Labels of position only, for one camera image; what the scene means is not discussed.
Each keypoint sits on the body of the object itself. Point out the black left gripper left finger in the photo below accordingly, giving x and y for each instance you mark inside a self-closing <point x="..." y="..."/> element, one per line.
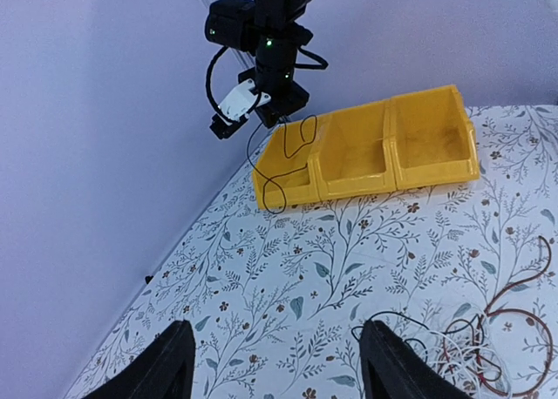
<point x="165" y="369"/>

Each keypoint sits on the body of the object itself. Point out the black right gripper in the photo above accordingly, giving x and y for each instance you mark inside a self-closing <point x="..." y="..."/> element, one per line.
<point x="286" y="96"/>

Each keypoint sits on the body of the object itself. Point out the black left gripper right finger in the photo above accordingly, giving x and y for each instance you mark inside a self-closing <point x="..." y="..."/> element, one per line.
<point x="392" y="370"/>

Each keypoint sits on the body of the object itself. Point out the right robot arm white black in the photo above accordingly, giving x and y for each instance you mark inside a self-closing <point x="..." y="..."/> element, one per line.
<point x="268" y="31"/>

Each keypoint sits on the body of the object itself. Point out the floral patterned table mat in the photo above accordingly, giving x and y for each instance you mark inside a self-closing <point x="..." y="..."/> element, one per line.
<point x="466" y="274"/>

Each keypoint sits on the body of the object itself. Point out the yellow three-compartment bin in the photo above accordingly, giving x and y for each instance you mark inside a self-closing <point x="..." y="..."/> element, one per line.
<point x="418" y="139"/>

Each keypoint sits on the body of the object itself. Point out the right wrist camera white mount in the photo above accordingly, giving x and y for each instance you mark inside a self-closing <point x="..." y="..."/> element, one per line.
<point x="234" y="110"/>

